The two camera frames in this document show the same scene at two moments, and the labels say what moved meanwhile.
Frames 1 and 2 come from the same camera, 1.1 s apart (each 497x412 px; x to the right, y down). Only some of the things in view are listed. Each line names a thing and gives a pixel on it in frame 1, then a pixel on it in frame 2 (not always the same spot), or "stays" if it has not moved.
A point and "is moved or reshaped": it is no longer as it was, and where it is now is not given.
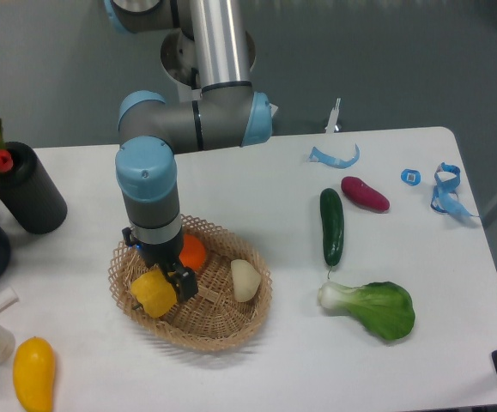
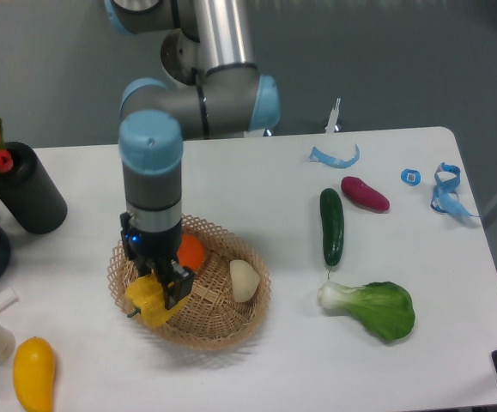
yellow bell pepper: [154, 293] is moved or reshaped
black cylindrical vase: [28, 192] stays
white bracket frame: [333, 118] stays
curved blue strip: [333, 161] stays
